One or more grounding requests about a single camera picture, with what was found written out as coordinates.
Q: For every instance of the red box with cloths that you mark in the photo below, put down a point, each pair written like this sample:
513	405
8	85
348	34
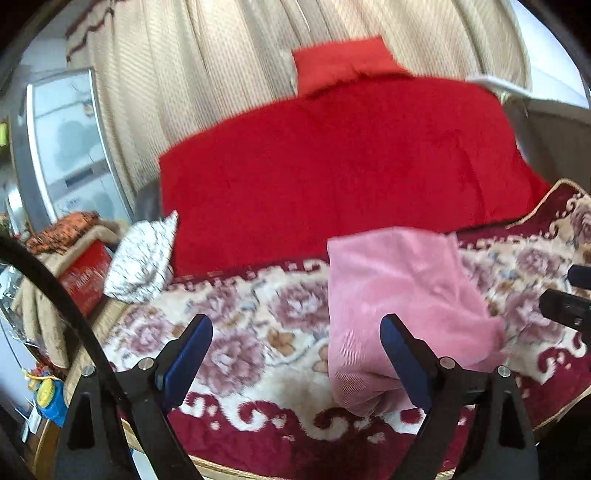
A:
41	318

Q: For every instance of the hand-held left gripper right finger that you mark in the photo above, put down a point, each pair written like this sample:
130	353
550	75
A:
401	360

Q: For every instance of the beige curtain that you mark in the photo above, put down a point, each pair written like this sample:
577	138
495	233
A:
184	69

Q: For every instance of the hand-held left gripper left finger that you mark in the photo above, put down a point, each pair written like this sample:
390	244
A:
189	360

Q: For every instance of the yellow and blue toy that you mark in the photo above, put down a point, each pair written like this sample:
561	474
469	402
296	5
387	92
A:
48	397

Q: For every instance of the floral patterned blanket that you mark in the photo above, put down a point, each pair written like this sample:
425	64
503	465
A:
258	300

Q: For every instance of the orange patterned cloth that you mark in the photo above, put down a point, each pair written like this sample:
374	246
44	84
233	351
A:
60	233

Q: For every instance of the red quilt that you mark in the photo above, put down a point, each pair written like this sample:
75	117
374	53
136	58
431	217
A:
323	175

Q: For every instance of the silver refrigerator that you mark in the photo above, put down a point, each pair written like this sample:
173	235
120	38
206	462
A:
69	138

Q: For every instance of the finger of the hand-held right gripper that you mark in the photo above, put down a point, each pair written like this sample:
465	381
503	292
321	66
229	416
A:
581	275
565	308

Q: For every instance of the red pillow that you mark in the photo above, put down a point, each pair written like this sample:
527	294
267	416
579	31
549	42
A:
341	64

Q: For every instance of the white patterned pillow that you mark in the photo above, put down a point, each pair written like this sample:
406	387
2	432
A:
143	258

